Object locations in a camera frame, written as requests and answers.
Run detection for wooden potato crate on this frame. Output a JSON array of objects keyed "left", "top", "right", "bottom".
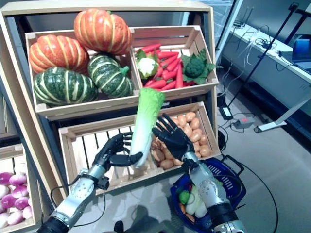
[{"left": 150, "top": 101, "right": 222, "bottom": 170}]

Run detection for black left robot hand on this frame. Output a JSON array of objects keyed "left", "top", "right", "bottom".
[{"left": 93, "top": 132, "right": 144, "bottom": 170}]

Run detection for black wifi router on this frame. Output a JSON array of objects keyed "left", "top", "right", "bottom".
[{"left": 233, "top": 7, "right": 255, "bottom": 29}]

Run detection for green broccoli with leaves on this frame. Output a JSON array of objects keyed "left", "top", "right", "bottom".
[{"left": 181, "top": 49, "right": 216, "bottom": 85}]

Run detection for black power adapter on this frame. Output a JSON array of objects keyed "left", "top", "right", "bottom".
[{"left": 219, "top": 106, "right": 234, "bottom": 119}]

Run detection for coiled black cable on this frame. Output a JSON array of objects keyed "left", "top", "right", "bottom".
[{"left": 217, "top": 130, "right": 227, "bottom": 152}]

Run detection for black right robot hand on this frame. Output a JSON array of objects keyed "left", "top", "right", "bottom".
[{"left": 152, "top": 113, "right": 195, "bottom": 162}]

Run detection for green striped pumpkin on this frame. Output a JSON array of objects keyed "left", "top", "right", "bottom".
[
  {"left": 87, "top": 53, "right": 135, "bottom": 98},
  {"left": 33, "top": 67, "right": 99, "bottom": 106}
]

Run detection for black basket handle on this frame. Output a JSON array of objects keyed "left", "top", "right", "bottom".
[{"left": 220, "top": 154, "right": 245, "bottom": 174}]

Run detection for small napa cabbage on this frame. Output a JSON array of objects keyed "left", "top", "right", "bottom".
[{"left": 186, "top": 185, "right": 202, "bottom": 216}]

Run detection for grey box red button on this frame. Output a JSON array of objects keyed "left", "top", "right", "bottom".
[{"left": 234, "top": 116, "right": 256, "bottom": 129}]

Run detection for white cauliflower green leaves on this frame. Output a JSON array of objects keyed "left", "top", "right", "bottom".
[{"left": 135, "top": 49, "right": 160, "bottom": 80}]

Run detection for slatted wooden crate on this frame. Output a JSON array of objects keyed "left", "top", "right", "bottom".
[{"left": 58, "top": 116, "right": 166, "bottom": 196}]

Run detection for long napa cabbage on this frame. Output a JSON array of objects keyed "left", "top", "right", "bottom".
[{"left": 128, "top": 87, "right": 166, "bottom": 168}]

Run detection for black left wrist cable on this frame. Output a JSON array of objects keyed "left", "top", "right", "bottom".
[{"left": 50, "top": 173, "right": 85, "bottom": 209}]

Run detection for black tripod stand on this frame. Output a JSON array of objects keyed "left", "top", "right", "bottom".
[{"left": 227, "top": 2, "right": 301, "bottom": 109}]

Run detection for white shelf frame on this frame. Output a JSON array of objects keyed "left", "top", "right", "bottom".
[{"left": 213, "top": 0, "right": 243, "bottom": 58}]

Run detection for light green round pepper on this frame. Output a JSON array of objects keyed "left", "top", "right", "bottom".
[{"left": 178, "top": 190, "right": 190, "bottom": 204}]

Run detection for orange striped pumpkin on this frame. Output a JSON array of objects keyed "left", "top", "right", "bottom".
[
  {"left": 28, "top": 34, "right": 90, "bottom": 75},
  {"left": 73, "top": 8, "right": 133, "bottom": 56}
]

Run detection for white desk cables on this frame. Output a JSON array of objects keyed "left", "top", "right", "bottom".
[{"left": 239, "top": 26, "right": 270, "bottom": 71}]

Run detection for open laptop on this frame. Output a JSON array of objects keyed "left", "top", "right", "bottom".
[{"left": 290, "top": 33, "right": 311, "bottom": 71}]

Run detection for long black floor cable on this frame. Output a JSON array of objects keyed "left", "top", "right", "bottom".
[{"left": 239, "top": 161, "right": 279, "bottom": 233}]

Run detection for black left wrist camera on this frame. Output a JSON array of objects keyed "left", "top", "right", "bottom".
[{"left": 97, "top": 176, "right": 110, "bottom": 190}]

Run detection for wooden turnip crate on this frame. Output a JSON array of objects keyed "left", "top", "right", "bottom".
[{"left": 0, "top": 143, "right": 43, "bottom": 233}]

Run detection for blue plastic shopping basket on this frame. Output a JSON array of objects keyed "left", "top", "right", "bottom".
[{"left": 170, "top": 157, "right": 246, "bottom": 231}]

